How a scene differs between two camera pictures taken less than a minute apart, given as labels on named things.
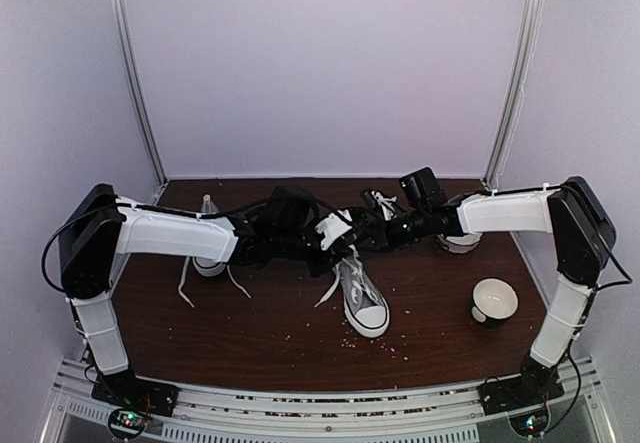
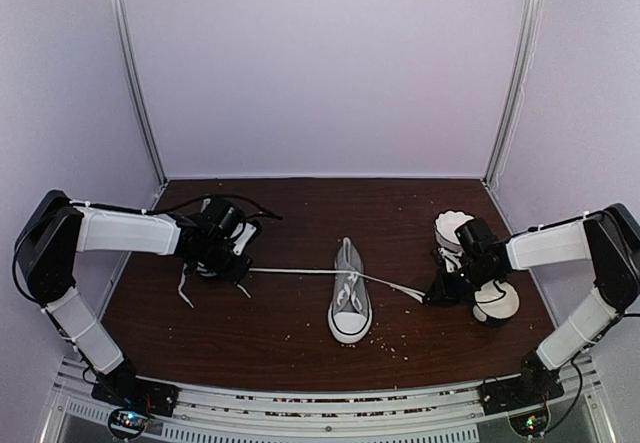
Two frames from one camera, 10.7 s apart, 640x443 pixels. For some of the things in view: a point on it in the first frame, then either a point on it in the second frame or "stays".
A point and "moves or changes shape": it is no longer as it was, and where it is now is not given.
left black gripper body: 289,246 to 214,258
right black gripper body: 396,238 to 463,285
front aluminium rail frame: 450,415 stays
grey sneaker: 365,311 moves or changes shape
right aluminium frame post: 527,33 stays
